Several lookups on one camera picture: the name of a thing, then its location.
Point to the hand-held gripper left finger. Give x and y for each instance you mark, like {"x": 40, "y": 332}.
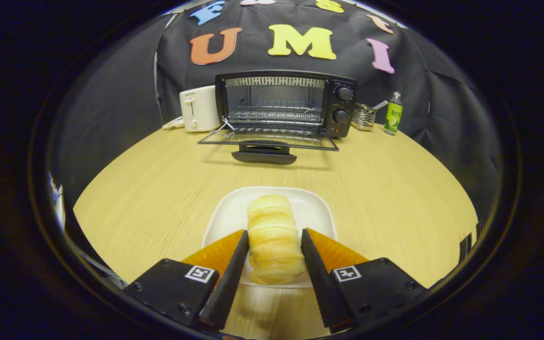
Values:
{"x": 227, "y": 283}

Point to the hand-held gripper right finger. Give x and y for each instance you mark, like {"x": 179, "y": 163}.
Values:
{"x": 321, "y": 283}

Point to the ridged yellow bread roll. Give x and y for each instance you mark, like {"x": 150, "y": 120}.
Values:
{"x": 274, "y": 236}

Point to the white square plate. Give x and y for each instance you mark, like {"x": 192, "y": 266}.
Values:
{"x": 310, "y": 210}

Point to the black toaster oven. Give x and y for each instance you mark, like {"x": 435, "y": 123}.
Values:
{"x": 345, "y": 118}

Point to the white pop-up toaster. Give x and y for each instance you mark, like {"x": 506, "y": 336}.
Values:
{"x": 201, "y": 108}

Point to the green label drink bottle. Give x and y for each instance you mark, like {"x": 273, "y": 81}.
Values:
{"x": 393, "y": 115}

